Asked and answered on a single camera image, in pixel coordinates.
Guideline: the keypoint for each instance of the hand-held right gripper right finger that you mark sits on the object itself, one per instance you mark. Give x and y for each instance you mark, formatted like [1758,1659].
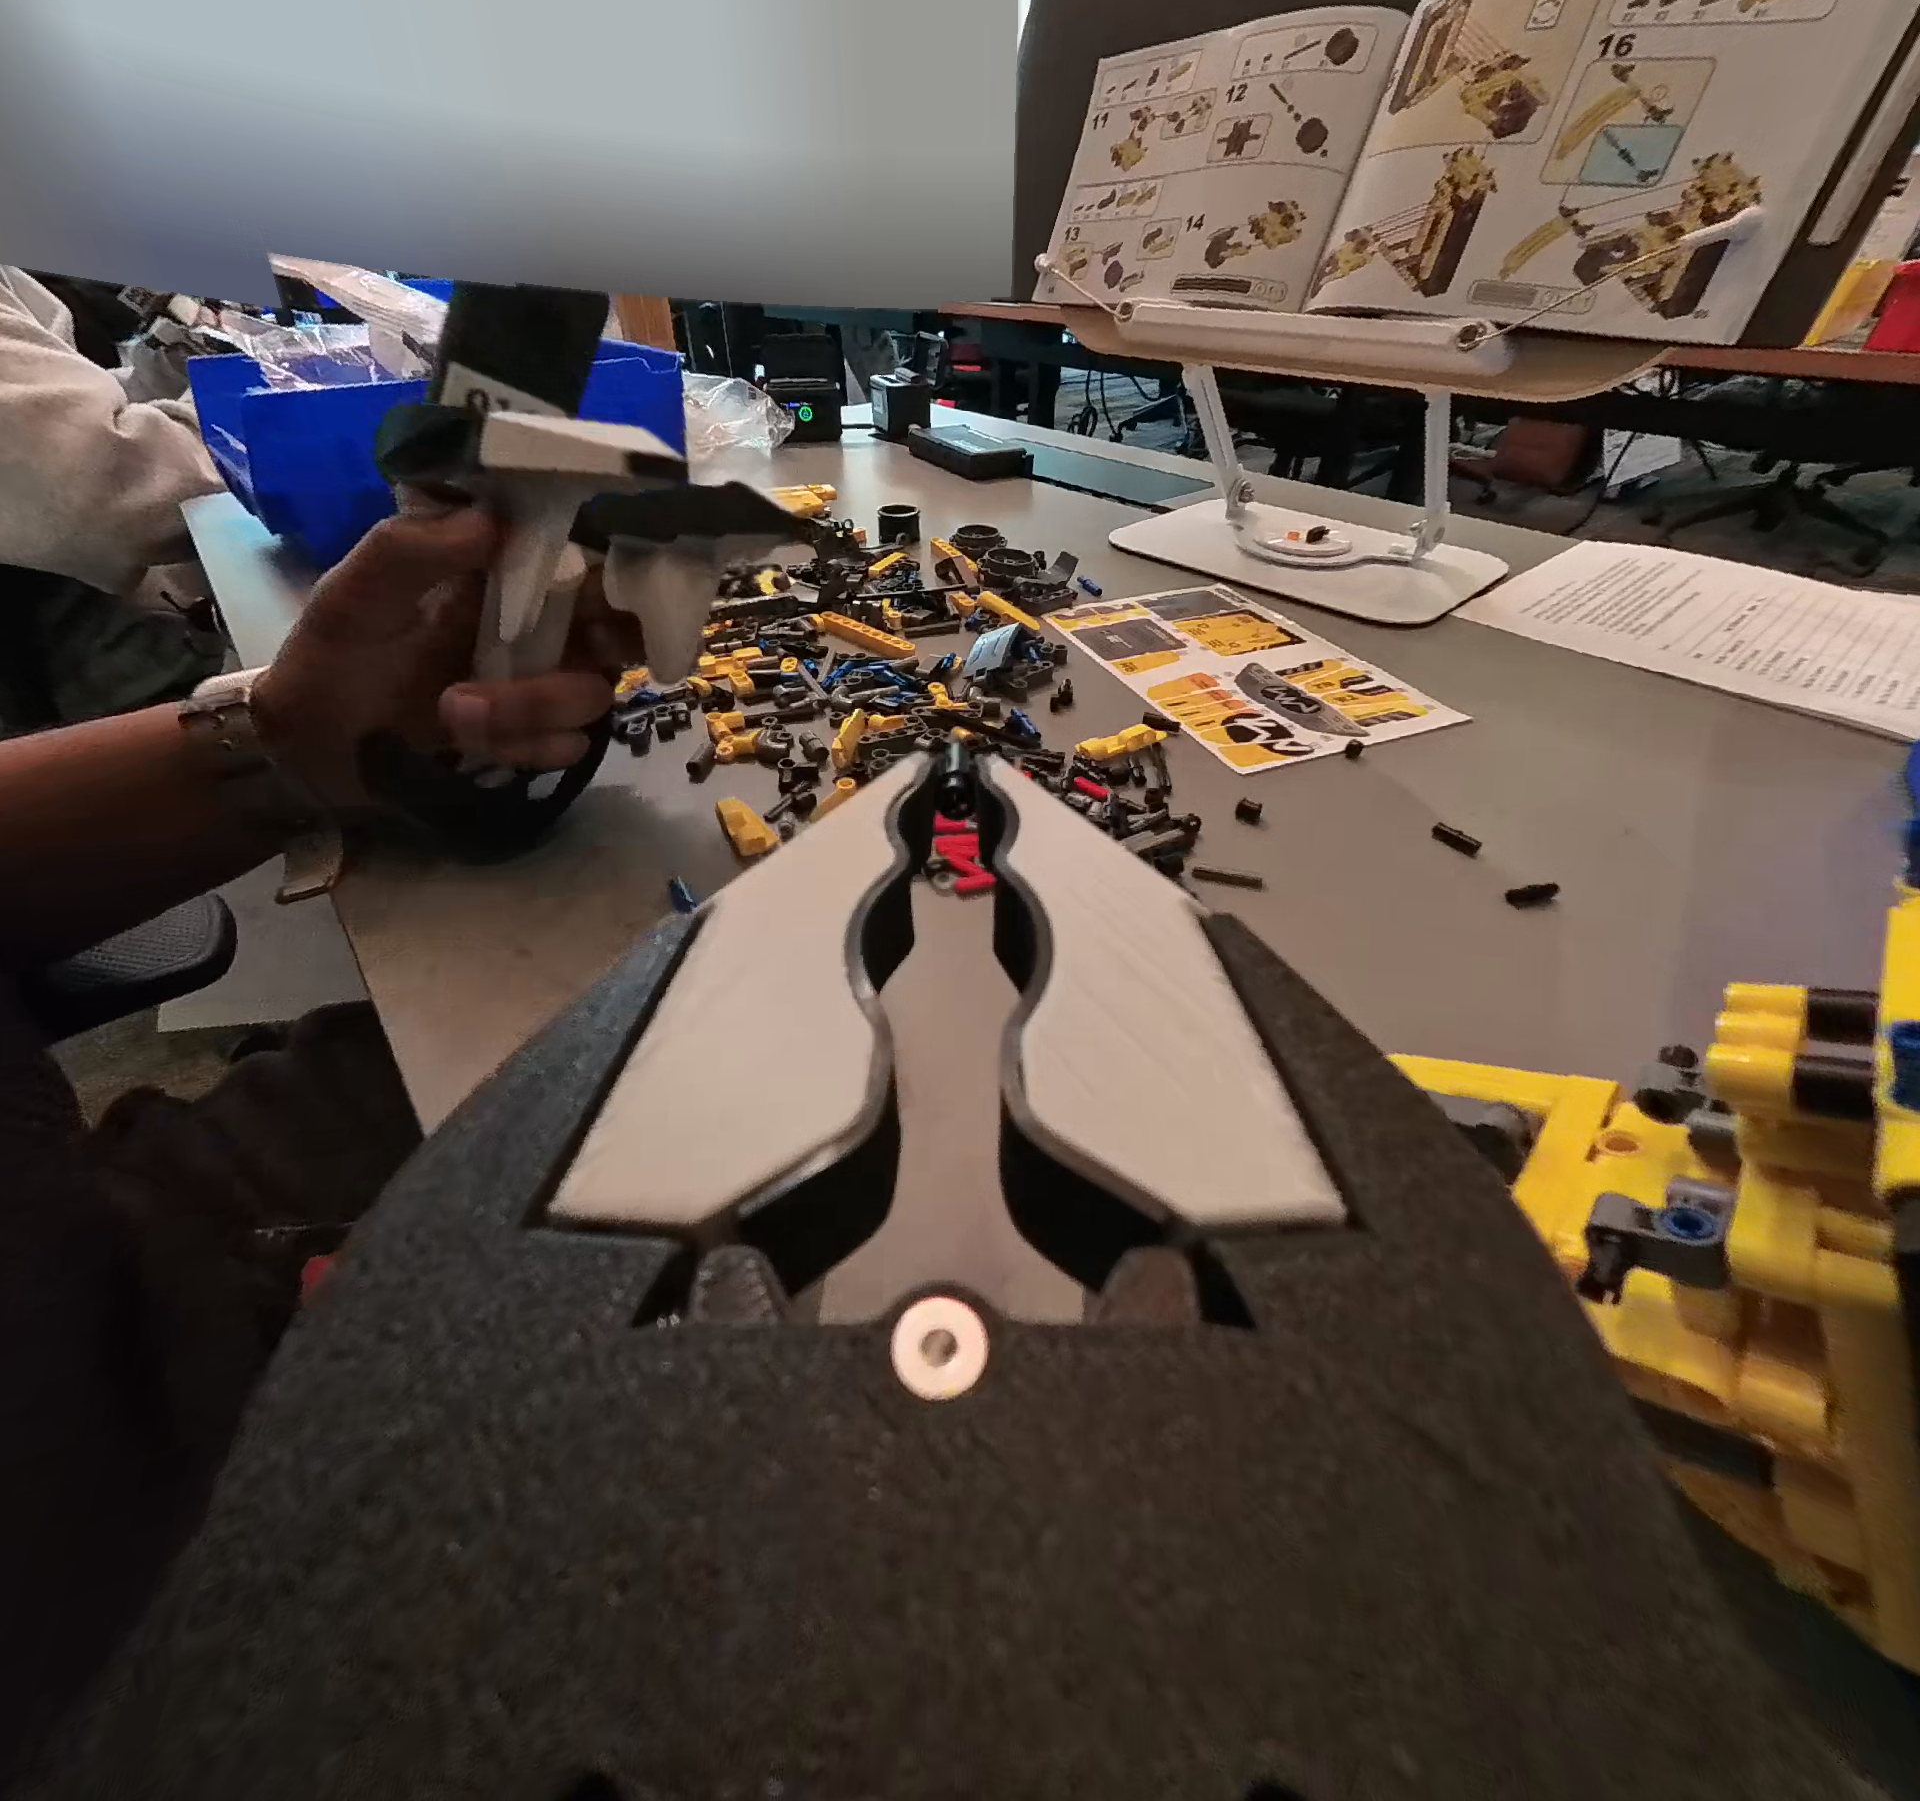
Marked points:
[1171,1020]

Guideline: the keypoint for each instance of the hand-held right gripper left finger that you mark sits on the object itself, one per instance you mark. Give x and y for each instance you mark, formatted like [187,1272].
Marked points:
[720,1053]

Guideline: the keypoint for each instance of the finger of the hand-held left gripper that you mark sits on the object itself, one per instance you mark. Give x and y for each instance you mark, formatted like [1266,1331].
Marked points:
[668,601]
[577,452]

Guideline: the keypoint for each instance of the pile of toy building pieces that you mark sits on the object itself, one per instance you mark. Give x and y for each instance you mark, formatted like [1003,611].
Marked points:
[862,632]

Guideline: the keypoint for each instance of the red and black connector piece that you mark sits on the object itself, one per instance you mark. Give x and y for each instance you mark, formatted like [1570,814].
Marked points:
[961,849]

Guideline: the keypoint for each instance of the person's left forearm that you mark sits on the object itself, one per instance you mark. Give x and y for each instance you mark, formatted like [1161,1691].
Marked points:
[104,811]

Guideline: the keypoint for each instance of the person's left hand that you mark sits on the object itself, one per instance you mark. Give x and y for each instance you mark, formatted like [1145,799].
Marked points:
[374,648]

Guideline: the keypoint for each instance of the small clear plastic bag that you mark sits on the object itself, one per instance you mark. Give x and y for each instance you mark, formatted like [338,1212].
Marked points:
[727,414]

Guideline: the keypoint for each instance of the grey axle piece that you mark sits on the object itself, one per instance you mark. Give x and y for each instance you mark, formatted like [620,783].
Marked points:
[1227,875]

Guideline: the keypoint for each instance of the yellow wedge piece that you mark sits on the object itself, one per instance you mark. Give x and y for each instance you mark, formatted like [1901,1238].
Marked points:
[747,826]

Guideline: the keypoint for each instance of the black device with green light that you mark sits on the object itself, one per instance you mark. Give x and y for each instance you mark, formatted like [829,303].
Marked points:
[811,414]

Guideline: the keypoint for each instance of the blue plastic bin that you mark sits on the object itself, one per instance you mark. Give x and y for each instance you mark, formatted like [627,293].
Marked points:
[299,452]

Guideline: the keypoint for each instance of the small black device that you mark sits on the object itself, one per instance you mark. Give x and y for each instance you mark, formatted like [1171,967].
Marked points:
[899,405]

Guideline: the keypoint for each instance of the short black connector pin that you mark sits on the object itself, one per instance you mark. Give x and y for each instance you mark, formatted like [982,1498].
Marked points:
[1454,839]

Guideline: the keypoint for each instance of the flat black box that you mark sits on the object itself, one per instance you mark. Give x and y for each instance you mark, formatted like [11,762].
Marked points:
[972,452]

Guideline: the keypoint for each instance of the yellow and black sticker sheet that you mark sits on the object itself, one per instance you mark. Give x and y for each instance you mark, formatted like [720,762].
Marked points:
[1260,677]

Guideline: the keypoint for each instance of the long black connector pin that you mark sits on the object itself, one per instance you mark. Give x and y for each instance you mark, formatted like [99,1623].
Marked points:
[1529,896]

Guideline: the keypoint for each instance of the white book stand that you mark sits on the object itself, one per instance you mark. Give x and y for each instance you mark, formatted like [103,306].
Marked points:
[1305,556]

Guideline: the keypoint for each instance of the black office chair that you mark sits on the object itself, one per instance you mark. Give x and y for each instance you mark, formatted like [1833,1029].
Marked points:
[1786,512]
[135,954]

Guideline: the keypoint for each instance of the person's dark clothing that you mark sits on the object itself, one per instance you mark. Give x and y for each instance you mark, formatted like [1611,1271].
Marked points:
[150,1308]

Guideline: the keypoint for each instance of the yellow toy building model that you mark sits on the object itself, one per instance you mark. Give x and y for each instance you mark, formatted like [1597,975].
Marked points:
[1786,1231]

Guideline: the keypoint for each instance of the printed paper sheet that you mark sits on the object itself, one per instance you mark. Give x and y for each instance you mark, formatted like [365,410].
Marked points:
[1724,632]

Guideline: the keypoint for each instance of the open instruction booklet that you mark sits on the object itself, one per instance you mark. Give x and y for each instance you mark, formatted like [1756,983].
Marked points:
[1500,152]

